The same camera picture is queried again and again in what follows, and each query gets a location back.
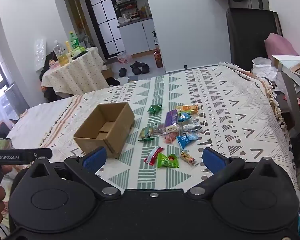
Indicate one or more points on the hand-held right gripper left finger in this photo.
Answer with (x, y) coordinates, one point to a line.
(95, 158)

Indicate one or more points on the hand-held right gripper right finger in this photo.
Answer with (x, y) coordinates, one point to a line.
(213, 160)

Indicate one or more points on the large blue snack packet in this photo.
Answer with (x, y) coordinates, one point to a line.
(187, 140)

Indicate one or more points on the clear black-printed snack packet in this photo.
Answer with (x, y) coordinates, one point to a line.
(193, 127)

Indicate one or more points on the brown cardboard box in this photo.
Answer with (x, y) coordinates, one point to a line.
(120, 127)

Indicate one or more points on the bright green snack packet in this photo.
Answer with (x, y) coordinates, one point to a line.
(168, 161)

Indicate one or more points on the yellow cake snack packet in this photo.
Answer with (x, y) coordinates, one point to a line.
(147, 133)

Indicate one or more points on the red and white snack packet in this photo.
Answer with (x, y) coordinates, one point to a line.
(153, 155)

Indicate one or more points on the small nut bar packet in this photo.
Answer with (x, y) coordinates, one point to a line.
(187, 157)

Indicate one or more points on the red-orange snack packet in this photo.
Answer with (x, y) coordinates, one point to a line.
(170, 138)

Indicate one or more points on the small blue snack packet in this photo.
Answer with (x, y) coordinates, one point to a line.
(184, 116)

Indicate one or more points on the orange snack packet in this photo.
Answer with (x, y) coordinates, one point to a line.
(187, 108)

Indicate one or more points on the long purple snack packet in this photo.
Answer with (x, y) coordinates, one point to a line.
(171, 118)

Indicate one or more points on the dark green snack packet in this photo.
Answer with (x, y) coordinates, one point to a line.
(155, 108)

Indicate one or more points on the black bag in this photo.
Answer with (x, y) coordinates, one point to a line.
(113, 81)

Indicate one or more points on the round table with dotted cloth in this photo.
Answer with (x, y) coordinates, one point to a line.
(75, 76)

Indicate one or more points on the small cardboard box on floor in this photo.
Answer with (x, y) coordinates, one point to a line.
(107, 73)

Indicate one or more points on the black slipper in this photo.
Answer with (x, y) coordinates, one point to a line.
(145, 69)
(122, 72)
(137, 65)

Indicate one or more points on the white clothing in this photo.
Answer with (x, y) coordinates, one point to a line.
(262, 68)

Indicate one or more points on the pink water bottle pack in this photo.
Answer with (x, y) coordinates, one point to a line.
(122, 58)

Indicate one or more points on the black remote control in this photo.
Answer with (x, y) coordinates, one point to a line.
(80, 54)

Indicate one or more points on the grey side table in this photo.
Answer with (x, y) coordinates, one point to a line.
(290, 85)

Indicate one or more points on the green bag on table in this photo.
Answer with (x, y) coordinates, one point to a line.
(78, 51)

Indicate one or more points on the large yellow drink bottle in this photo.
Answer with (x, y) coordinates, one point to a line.
(61, 55)

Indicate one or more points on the small yellow bottle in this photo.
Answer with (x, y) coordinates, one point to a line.
(67, 47)

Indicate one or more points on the brown drink bottle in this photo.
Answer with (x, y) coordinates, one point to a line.
(158, 58)

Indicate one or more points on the green soda bottle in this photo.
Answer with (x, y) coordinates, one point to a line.
(74, 41)

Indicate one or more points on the white kitchen cabinet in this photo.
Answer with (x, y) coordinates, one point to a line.
(135, 37)

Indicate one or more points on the black chair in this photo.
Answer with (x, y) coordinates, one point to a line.
(252, 37)

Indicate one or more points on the pink cloth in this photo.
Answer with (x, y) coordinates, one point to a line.
(281, 46)

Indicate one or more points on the black-framed glass door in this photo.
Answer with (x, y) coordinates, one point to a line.
(100, 17)

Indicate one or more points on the wooden door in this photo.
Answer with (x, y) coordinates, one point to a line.
(76, 12)

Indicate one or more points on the cluttered kitchen shelf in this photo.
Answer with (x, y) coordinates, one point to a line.
(130, 7)

